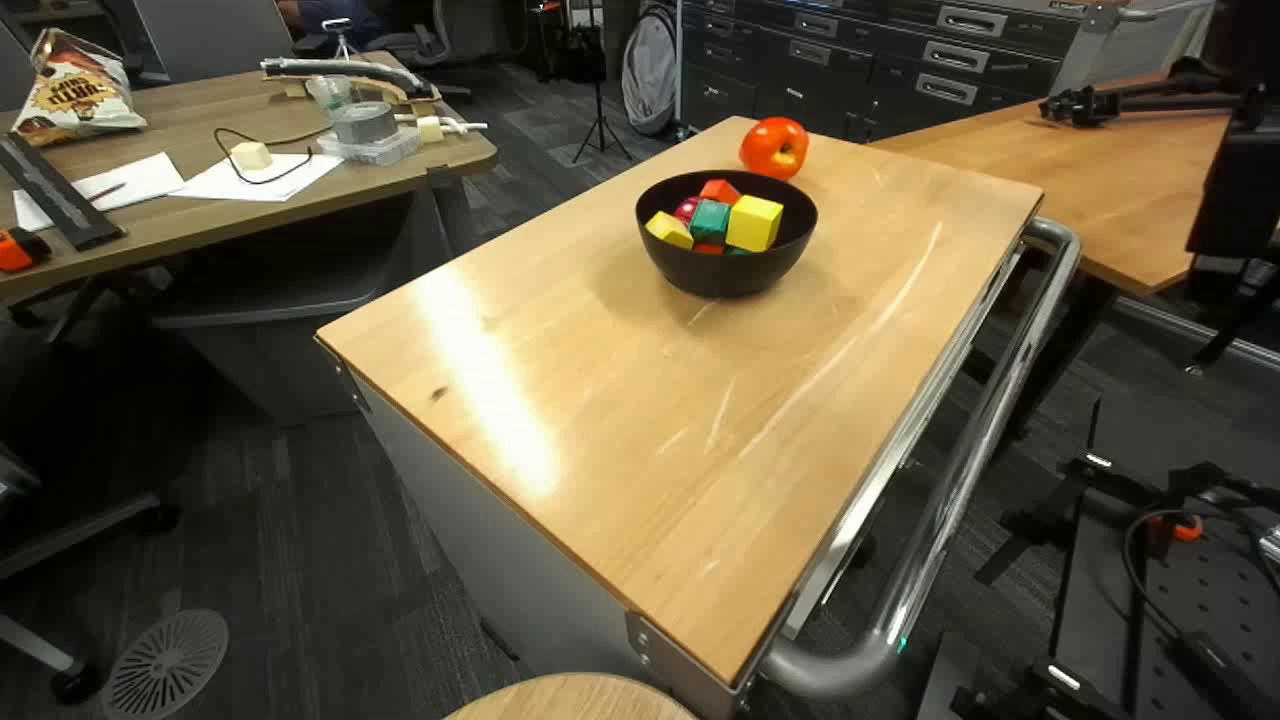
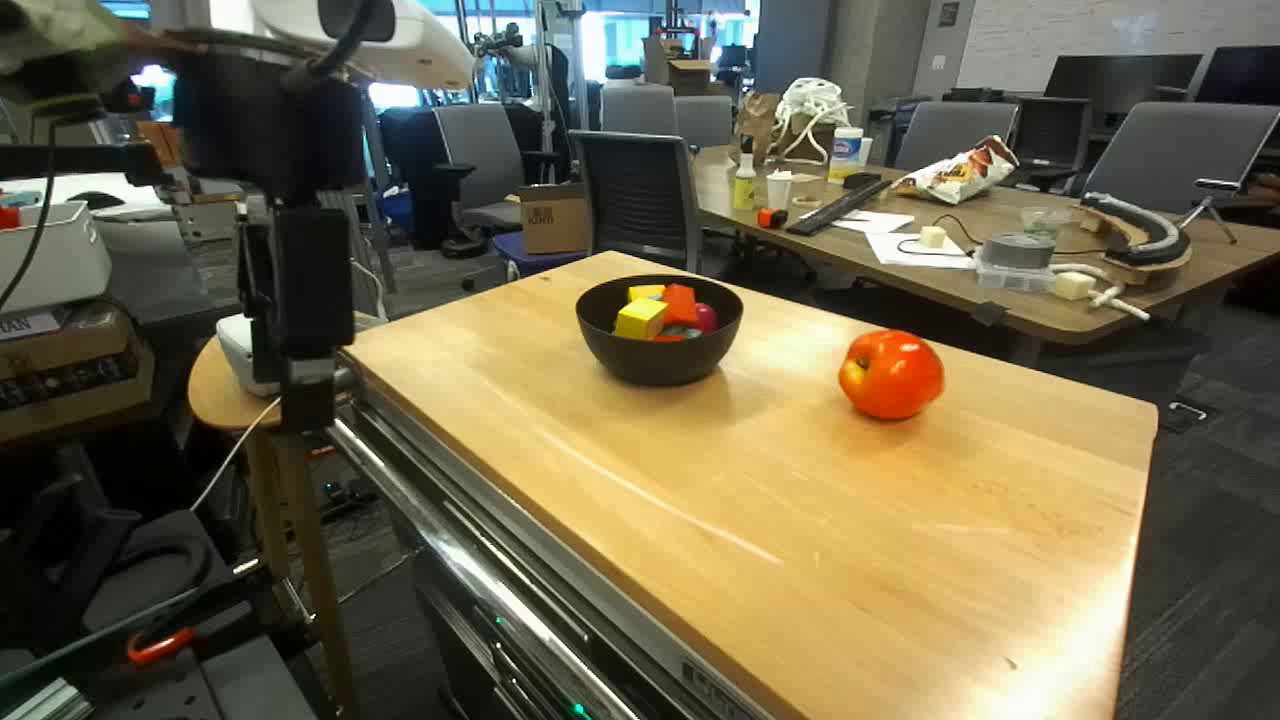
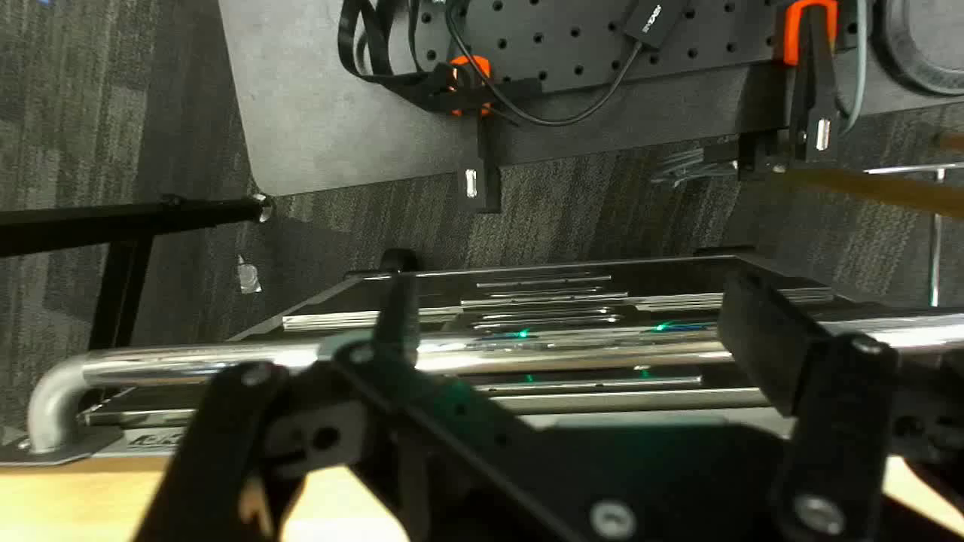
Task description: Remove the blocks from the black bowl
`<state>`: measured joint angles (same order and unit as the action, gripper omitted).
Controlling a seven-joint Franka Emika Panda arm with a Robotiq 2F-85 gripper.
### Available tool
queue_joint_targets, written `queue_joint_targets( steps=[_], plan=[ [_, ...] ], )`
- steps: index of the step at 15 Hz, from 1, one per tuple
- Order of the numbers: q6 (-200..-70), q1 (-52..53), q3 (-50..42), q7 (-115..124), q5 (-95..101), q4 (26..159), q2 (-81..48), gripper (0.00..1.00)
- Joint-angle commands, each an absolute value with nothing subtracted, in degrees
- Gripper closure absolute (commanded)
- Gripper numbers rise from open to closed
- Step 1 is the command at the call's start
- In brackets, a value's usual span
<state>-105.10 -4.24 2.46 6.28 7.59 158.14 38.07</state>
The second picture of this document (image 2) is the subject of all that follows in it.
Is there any round wooden stool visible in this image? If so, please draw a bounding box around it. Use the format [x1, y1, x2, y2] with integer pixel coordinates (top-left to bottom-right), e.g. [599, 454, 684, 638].
[182, 332, 367, 720]

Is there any brown office table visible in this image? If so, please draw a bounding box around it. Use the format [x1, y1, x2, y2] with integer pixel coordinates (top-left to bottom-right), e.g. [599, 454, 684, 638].
[689, 140, 1280, 353]

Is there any white coiled cable bundle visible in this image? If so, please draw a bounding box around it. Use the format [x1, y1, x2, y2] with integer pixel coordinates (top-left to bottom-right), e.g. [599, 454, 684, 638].
[769, 72, 854, 170]

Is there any clear plastic container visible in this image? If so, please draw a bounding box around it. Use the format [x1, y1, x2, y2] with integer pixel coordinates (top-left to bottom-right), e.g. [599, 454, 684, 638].
[972, 257, 1069, 300]

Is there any white power adapter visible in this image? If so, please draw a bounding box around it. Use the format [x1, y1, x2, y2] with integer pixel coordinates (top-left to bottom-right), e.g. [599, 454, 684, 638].
[1043, 265, 1153, 329]

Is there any white headset cable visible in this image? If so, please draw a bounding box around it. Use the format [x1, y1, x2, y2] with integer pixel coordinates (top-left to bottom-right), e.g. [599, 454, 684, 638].
[182, 394, 292, 521]

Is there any grey office chair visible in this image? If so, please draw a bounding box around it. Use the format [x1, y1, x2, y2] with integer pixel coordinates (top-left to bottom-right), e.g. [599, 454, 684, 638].
[594, 79, 679, 135]
[890, 97, 1023, 171]
[666, 92, 738, 153]
[1081, 102, 1280, 229]
[428, 102, 533, 249]

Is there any chips bag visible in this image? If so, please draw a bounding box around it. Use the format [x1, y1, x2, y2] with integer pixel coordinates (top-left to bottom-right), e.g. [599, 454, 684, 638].
[890, 134, 1023, 210]

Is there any black bowl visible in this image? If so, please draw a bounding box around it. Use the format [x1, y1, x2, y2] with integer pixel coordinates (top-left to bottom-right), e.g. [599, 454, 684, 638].
[572, 274, 748, 394]

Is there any white bottle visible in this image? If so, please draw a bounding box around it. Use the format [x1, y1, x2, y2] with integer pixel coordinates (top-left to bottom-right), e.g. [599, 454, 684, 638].
[824, 125, 873, 188]

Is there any orange clamp handle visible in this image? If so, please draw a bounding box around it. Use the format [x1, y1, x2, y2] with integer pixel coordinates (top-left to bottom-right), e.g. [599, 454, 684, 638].
[125, 625, 198, 673]

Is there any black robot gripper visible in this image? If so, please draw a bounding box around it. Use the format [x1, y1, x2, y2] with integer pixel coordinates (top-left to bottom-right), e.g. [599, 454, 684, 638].
[236, 196, 358, 434]

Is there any black white curved hose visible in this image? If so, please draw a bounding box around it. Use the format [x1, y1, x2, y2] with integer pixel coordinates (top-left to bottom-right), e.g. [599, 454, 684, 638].
[1074, 188, 1195, 274]

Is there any white paper sheet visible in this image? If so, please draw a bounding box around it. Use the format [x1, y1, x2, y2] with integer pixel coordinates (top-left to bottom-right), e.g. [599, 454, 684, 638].
[860, 225, 989, 277]
[832, 205, 924, 241]

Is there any steel tool cart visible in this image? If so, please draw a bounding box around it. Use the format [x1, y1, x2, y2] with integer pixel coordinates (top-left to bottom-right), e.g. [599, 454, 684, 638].
[325, 364, 777, 720]

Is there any chrome cart handle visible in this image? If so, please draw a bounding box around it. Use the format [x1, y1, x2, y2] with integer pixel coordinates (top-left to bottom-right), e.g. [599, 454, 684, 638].
[325, 396, 648, 720]

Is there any white box device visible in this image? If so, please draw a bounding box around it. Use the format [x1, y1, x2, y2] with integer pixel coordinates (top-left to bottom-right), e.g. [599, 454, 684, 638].
[0, 196, 121, 320]

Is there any cardboard box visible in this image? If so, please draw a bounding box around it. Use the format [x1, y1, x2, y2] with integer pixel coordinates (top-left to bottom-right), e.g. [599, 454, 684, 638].
[516, 179, 594, 260]

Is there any black horizontal bar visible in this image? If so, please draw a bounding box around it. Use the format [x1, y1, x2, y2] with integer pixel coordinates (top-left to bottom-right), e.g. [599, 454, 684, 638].
[0, 140, 170, 184]

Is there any long black bar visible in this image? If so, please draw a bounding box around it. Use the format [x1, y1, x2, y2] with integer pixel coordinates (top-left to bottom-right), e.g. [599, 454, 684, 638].
[778, 170, 904, 241]

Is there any yellow bottle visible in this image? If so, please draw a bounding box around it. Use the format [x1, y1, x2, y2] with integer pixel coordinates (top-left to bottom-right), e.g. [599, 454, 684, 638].
[727, 155, 763, 220]

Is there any brown box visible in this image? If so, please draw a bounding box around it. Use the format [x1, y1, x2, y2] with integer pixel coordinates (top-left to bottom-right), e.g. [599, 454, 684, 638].
[0, 300, 158, 450]

